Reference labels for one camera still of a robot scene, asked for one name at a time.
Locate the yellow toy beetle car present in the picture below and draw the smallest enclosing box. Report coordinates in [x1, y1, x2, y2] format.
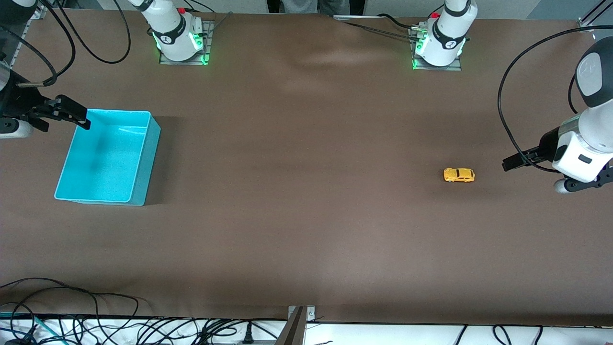
[443, 167, 476, 183]

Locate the turquoise plastic bin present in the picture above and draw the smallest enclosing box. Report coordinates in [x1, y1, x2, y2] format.
[54, 109, 161, 207]

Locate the brown table mat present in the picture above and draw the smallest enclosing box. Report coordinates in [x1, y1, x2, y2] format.
[0, 9, 613, 327]

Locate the person in grey trousers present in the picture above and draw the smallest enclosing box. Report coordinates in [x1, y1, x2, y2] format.
[281, 0, 351, 15]

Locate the black cable with metal plug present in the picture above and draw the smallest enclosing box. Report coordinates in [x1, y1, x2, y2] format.
[0, 29, 59, 88]

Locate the silver aluminium frame profile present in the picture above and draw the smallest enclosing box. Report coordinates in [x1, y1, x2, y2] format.
[577, 0, 613, 30]
[9, 5, 46, 65]

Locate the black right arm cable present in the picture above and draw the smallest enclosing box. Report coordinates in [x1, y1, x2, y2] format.
[38, 0, 77, 85]

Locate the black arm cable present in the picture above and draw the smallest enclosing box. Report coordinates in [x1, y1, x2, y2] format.
[38, 0, 77, 85]
[497, 25, 613, 173]

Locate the black looping cable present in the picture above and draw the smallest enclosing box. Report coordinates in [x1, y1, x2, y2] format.
[50, 0, 132, 65]

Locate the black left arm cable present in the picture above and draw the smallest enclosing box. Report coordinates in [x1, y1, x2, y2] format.
[497, 25, 613, 173]

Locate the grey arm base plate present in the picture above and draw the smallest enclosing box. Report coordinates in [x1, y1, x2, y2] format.
[410, 26, 463, 72]
[159, 20, 212, 66]

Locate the grey base cable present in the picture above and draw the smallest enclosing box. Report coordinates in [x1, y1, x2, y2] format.
[204, 11, 234, 38]

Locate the black base cable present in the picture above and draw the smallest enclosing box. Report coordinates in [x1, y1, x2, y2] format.
[377, 13, 418, 29]
[342, 20, 416, 41]

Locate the long black floor cable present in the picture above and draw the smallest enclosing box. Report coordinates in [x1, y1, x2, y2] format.
[0, 277, 140, 319]

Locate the teal cable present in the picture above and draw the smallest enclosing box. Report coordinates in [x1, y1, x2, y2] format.
[0, 311, 49, 342]

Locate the grey metal bracket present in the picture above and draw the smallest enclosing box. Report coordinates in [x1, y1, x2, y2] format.
[288, 305, 316, 322]

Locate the dark camera post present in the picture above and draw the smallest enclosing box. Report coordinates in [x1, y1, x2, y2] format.
[275, 307, 307, 345]

